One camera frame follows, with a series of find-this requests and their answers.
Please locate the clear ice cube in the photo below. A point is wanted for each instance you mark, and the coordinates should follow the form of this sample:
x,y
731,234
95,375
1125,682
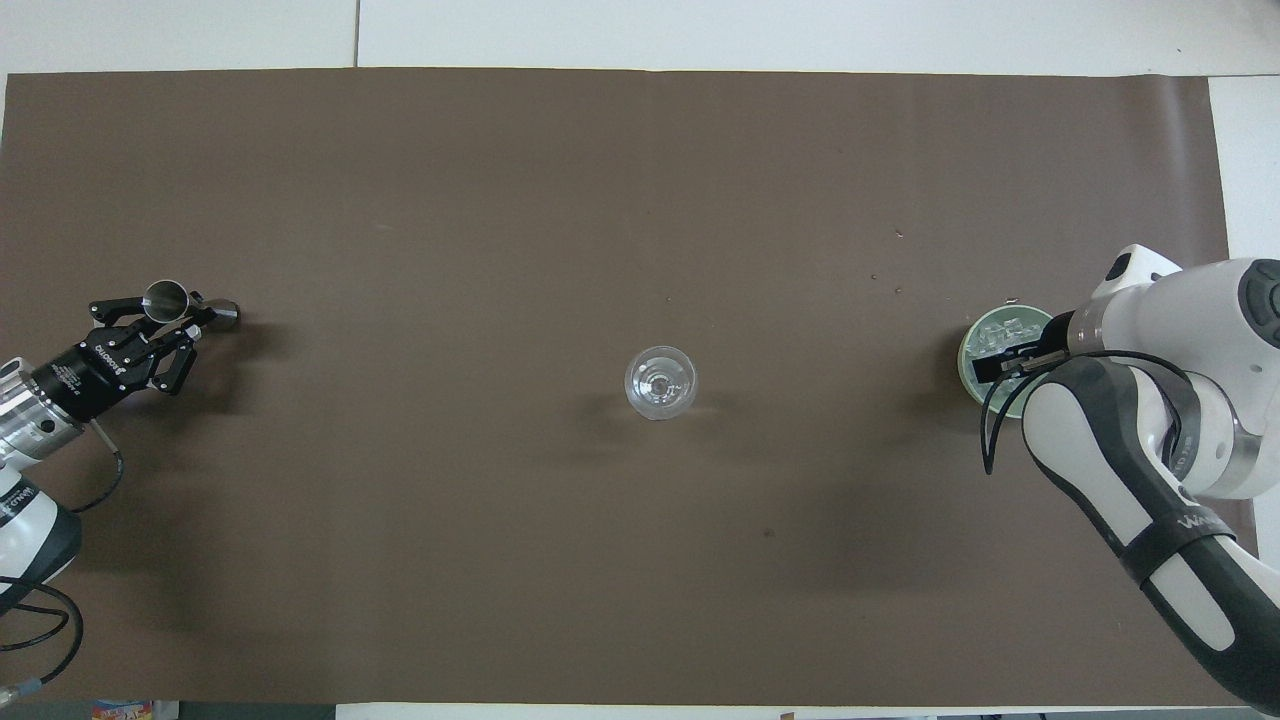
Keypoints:
x,y
992,340
1018,326

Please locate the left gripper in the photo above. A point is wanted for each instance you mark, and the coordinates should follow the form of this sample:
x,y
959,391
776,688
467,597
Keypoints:
x,y
95,370

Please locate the green bowl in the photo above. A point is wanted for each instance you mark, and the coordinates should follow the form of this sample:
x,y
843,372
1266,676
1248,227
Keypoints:
x,y
972,385

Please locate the steel double jigger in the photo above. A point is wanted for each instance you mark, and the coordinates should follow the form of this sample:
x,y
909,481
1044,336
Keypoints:
x,y
165,299

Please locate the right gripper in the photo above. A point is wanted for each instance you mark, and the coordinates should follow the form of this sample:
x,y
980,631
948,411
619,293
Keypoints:
x,y
1058,340

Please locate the clear wine glass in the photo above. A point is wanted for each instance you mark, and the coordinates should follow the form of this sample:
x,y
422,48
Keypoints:
x,y
660,382

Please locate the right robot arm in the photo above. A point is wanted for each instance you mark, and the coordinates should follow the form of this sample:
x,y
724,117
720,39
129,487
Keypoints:
x,y
1130,470

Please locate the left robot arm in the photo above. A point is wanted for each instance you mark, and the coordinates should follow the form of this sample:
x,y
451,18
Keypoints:
x,y
22,520

